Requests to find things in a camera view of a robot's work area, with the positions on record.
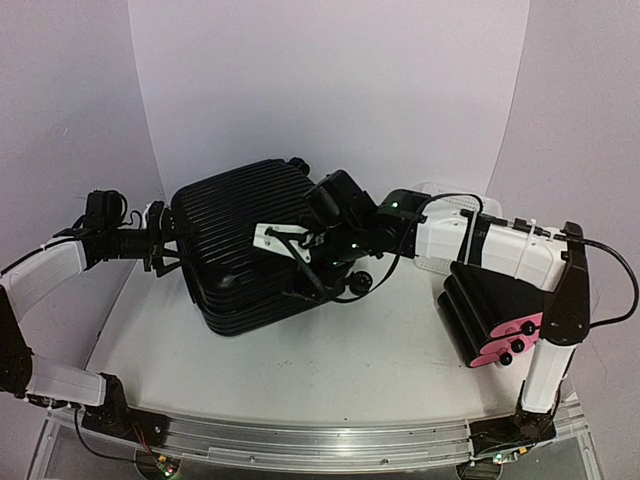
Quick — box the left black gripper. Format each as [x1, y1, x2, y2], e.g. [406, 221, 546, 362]
[105, 207, 200, 276]

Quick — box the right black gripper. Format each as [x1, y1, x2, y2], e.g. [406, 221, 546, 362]
[282, 214, 368, 302]

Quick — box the black ribbed hard-shell suitcase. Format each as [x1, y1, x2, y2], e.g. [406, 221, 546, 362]
[169, 156, 374, 340]

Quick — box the black pouch with pink end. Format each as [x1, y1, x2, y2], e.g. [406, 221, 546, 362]
[444, 263, 544, 313]

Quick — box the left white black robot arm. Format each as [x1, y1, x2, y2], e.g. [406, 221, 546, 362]
[1, 190, 181, 446]

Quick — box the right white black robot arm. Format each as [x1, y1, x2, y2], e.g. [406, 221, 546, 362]
[304, 180, 639, 453]

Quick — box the white perforated plastic basket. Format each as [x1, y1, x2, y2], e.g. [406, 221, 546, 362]
[414, 182, 503, 275]

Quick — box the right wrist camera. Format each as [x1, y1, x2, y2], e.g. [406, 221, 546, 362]
[253, 223, 313, 264]

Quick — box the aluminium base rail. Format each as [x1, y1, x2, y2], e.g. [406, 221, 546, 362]
[80, 395, 590, 473]

